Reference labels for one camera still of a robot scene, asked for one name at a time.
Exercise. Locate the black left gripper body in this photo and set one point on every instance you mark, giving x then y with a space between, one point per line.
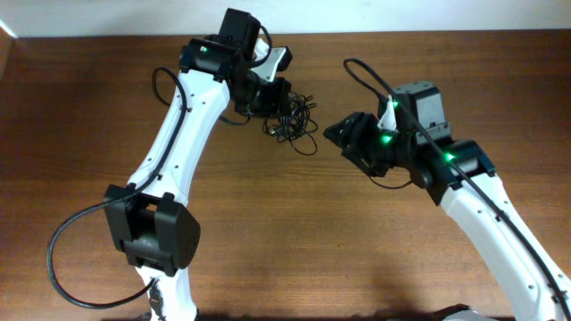
277 95

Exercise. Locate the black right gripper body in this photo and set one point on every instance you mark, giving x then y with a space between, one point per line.
375 147

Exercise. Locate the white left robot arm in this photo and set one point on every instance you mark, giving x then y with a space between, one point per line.
148 218

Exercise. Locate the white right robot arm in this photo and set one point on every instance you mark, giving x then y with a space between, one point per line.
410 131

